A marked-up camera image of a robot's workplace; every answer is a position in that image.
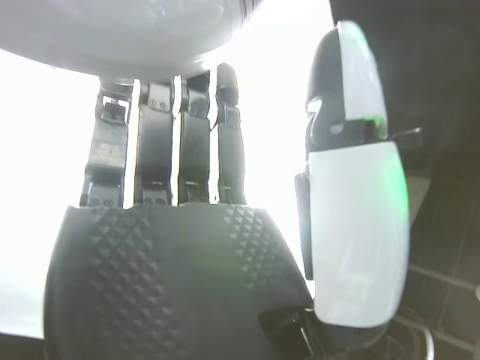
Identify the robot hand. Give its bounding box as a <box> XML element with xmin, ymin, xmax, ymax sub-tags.
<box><xmin>43</xmin><ymin>20</ymin><xmax>424</xmax><ymax>360</ymax></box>

